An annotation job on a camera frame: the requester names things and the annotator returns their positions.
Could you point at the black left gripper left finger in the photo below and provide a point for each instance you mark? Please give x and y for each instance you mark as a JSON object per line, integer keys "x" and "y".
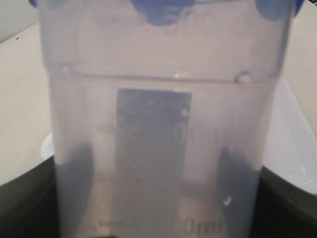
{"x": 49, "y": 199}

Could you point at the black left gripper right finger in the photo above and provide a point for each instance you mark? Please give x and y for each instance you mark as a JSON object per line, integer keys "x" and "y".
{"x": 260, "y": 204}

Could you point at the clear plastic container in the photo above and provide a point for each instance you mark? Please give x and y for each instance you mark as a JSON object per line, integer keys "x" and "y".
{"x": 82, "y": 60}

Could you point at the blue container lid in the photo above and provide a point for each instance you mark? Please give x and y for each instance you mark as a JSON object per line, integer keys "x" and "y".
{"x": 112, "y": 15}

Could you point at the white plastic tray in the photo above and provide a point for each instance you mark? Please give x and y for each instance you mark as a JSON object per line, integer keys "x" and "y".
{"x": 289, "y": 138}

